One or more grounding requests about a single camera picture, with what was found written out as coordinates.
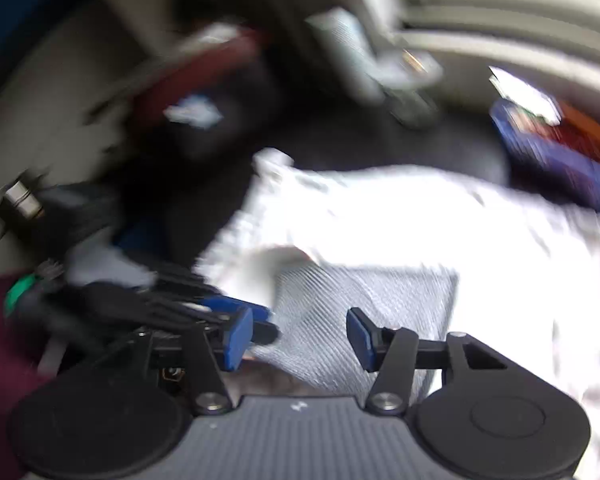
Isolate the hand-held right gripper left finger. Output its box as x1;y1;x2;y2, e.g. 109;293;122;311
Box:
94;306;255;417

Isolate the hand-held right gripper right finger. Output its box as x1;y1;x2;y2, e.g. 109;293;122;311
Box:
346;306;509;417

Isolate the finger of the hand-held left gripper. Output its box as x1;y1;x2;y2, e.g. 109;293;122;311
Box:
180;294;272;323
252;321;281;347

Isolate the silver mesh dishcloth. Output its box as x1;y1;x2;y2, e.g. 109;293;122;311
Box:
240;262;461;400

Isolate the small metal cylinder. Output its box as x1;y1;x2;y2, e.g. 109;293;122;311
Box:
0;179;45;222

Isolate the white cloth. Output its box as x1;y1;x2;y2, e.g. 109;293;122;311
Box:
192;147;600;461

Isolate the dark red appliance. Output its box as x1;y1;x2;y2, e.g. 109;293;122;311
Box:
86;24;283;162

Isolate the glass jar with lid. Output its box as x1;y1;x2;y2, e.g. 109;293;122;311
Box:
374;49;445;129

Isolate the blue plastic basket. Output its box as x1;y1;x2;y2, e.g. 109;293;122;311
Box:
489;97;600;212

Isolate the paper towel roll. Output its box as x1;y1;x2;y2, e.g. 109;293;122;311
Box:
304;6;383;107

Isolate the knife with brown handle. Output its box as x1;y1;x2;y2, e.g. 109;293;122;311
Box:
488;65;600;162

